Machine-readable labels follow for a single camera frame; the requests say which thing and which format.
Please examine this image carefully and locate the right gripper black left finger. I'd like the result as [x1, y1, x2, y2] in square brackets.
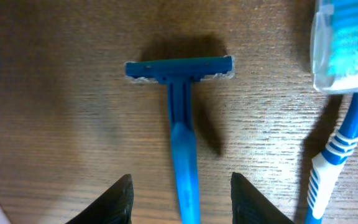
[67, 174, 134, 224]

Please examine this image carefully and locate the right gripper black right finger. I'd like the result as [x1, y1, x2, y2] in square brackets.
[231, 172, 294, 224]

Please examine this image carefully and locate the blue disposable razor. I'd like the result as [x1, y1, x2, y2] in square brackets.
[125, 55, 235, 224]

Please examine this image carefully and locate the blue white toothbrush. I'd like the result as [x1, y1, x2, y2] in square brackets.
[305, 0, 358, 223]

